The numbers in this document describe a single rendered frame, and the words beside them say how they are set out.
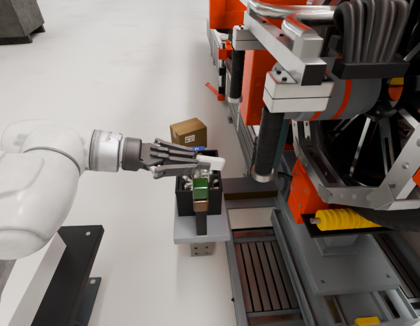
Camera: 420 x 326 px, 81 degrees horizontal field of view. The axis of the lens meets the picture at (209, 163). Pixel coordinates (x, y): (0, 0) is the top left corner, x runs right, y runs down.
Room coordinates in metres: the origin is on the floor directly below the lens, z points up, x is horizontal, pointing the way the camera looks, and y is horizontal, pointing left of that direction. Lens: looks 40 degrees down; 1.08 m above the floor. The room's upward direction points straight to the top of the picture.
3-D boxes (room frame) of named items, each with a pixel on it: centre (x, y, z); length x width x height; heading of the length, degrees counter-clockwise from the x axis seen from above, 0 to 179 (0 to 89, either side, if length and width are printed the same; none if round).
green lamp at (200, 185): (0.43, 0.02, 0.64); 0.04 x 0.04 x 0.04; 5
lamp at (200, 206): (0.43, 0.02, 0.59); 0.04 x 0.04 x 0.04; 5
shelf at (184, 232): (0.63, 0.04, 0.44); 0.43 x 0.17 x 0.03; 5
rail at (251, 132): (2.27, -0.17, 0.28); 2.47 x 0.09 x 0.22; 5
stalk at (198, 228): (0.43, 0.02, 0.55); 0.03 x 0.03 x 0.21; 5
